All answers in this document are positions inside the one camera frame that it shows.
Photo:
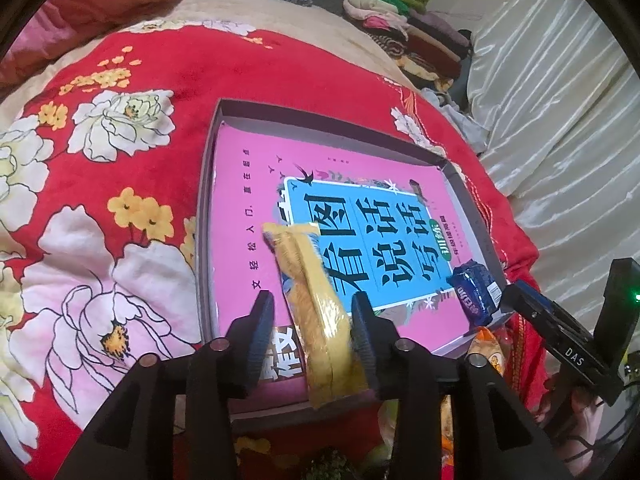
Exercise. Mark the stack of folded clothes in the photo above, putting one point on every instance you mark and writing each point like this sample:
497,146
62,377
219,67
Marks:
400,20

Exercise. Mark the white satin curtain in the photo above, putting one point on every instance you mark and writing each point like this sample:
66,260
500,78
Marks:
550,85

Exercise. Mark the orange snack packet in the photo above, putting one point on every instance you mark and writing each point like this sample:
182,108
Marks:
487,347

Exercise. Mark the person's right hand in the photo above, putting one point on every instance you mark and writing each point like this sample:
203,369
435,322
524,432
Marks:
582,417

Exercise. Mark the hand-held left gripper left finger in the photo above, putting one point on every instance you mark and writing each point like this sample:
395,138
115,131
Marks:
262,330

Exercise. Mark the clear pastry packet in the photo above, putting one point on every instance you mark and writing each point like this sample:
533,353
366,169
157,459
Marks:
382,455

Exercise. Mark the pink quilt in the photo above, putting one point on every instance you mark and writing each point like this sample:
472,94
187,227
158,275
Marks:
75,5

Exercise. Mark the yellow snack packet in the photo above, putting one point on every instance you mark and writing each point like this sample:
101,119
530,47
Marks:
320,320

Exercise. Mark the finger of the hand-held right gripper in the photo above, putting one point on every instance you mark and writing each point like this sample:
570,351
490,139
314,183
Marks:
555,310
520,305

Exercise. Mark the dark green speckled packet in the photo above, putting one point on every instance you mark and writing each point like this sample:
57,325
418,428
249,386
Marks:
325,467

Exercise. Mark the red floral blanket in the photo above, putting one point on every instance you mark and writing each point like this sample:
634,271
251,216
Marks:
175,60

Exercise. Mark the beige bed sheet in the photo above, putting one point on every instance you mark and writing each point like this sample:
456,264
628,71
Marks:
300,25

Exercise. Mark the shallow grey cardboard box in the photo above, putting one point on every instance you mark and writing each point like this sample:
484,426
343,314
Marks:
325,127

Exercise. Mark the crumpled pale blue garment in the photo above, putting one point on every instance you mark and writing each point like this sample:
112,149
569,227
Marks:
465,120

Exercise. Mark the blue cookie packet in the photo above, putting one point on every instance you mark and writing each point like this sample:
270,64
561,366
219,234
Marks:
475,290

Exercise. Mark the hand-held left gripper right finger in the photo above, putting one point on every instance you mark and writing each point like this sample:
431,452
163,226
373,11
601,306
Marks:
362,342

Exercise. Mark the pink book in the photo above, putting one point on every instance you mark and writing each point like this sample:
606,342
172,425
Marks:
250,185

